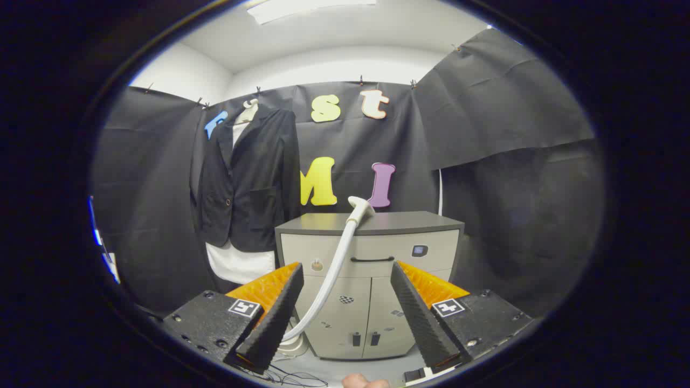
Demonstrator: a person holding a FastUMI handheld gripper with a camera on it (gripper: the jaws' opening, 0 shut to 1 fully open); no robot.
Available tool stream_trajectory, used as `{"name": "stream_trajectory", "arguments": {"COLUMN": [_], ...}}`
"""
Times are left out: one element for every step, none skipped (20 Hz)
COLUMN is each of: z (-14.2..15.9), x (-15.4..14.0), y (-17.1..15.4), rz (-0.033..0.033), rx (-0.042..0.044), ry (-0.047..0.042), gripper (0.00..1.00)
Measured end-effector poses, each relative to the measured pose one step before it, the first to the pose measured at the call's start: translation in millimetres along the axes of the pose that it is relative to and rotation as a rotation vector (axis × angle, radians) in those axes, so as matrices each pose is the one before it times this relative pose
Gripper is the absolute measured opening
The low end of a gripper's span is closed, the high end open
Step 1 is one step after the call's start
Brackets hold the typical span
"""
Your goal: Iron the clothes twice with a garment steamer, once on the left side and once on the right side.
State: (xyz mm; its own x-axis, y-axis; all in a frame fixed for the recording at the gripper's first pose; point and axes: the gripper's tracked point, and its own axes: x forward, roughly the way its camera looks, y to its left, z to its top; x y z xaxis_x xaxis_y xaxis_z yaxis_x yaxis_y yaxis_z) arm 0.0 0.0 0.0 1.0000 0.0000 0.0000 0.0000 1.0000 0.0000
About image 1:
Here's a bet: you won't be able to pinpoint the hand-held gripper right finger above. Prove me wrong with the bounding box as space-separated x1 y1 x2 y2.
390 261 534 372

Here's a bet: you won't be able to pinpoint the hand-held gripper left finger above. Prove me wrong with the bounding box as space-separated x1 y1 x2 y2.
162 262 305 375

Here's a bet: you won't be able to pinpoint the white shirt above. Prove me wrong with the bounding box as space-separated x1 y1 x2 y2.
205 121 277 285

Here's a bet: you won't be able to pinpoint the cream garment steamer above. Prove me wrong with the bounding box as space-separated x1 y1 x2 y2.
272 196 376 359

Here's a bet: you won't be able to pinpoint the black suit jacket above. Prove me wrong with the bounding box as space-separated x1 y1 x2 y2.
190 105 301 253

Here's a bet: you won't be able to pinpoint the cream clothes hanger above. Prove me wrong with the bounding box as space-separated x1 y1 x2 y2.
237 99 259 126

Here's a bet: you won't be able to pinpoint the grey cabinet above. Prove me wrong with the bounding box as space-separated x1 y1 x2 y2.
274 211 465 361

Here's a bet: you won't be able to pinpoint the black backdrop cloth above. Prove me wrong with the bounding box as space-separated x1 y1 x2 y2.
91 28 605 318

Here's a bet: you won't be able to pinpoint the large ceiling light panel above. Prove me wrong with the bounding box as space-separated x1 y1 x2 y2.
247 0 378 25

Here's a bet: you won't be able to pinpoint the black floor cables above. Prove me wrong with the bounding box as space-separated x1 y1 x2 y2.
237 362 329 388

